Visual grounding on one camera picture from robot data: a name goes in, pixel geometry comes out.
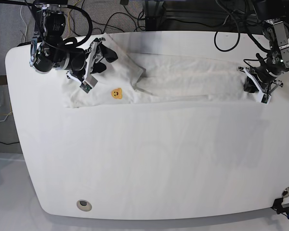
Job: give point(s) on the white printed T-shirt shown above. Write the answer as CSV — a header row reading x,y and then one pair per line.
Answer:
x,y
155,67

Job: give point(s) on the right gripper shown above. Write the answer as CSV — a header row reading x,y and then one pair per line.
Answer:
x,y
85,64

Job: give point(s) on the table cable grommet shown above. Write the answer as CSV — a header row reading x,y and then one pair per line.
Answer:
x,y
285,192
84,205

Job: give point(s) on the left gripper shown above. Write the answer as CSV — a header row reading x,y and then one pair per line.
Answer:
x,y
265,76

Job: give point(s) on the right table cable grommet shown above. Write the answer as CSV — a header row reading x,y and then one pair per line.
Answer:
x,y
285,192

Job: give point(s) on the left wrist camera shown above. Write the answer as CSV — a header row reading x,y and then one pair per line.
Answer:
x,y
263,97

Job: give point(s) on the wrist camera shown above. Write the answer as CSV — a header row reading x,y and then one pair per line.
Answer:
x,y
263,97
88,84

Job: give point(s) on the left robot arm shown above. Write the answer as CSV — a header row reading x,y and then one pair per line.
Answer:
x,y
274,18

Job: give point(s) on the left table cable grommet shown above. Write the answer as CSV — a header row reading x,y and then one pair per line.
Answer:
x,y
84,205

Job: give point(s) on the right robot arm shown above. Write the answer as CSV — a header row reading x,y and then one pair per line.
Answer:
x,y
50,50

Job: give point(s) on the black table clamp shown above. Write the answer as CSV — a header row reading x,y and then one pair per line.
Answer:
x,y
279,208

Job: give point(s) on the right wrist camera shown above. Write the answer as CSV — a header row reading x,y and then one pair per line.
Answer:
x,y
88,84

